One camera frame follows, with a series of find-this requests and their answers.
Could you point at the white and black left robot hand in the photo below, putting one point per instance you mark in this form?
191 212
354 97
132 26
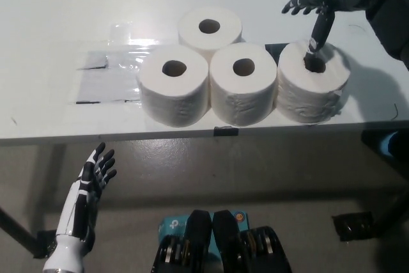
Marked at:
78 202

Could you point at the toilet paper roll with flap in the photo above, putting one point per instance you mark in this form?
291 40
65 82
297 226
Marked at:
306 100

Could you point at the white toilet paper roll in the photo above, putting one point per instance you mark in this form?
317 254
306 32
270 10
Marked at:
241 100
172 100
193 38

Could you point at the black robot body blocks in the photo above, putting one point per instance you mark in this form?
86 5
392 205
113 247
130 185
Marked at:
223 241

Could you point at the black table leg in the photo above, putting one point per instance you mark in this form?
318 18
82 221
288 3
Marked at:
390 215
16 229

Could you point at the black square plate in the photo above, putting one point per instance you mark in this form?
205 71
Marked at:
273 50

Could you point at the teal tp-link box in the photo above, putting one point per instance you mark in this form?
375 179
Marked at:
171 225

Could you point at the clear plastic sheet with grey tape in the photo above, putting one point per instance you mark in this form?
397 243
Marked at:
105 84

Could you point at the black tape strip on table edge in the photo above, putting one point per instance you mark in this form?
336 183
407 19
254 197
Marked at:
225 131

